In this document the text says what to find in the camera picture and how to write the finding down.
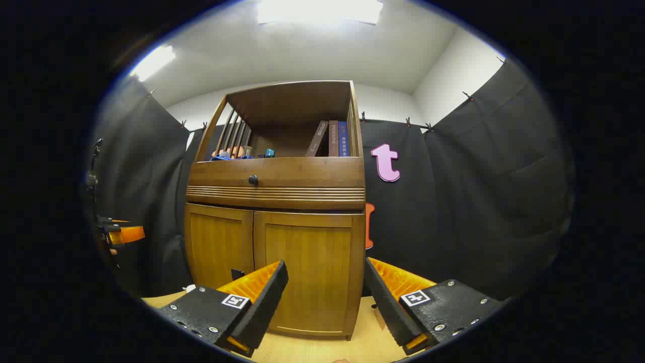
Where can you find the black backdrop cloth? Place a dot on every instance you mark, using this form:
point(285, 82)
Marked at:
point(478, 201)

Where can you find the blue cloth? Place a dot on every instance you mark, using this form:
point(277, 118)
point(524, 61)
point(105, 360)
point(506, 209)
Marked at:
point(221, 158)

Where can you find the small ceiling light panel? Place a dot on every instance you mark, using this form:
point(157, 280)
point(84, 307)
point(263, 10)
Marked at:
point(153, 61)

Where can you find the orange toy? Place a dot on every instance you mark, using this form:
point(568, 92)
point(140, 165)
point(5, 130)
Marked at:
point(229, 150)

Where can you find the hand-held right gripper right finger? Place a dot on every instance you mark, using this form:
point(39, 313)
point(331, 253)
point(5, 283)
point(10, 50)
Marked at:
point(385, 302)

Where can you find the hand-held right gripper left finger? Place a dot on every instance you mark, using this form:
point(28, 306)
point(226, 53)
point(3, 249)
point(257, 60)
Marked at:
point(267, 302)

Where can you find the wooden double-door shoe cabinet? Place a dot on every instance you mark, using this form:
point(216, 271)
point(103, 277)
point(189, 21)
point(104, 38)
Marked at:
point(302, 199)

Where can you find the dark brown shelf book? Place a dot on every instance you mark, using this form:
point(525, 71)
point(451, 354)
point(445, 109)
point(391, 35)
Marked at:
point(333, 138)

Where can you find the wooden shoe cabinet door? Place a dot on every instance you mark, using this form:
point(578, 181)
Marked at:
point(312, 262)
point(216, 247)

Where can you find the white plush toy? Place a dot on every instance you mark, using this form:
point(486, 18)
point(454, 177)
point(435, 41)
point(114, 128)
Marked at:
point(189, 289)

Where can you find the blue shelf book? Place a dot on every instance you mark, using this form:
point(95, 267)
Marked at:
point(343, 138)

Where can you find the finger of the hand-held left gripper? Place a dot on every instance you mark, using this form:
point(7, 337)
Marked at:
point(128, 234)

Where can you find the black round drawer knob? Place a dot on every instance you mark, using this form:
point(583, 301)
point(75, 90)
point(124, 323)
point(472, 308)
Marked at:
point(253, 180)

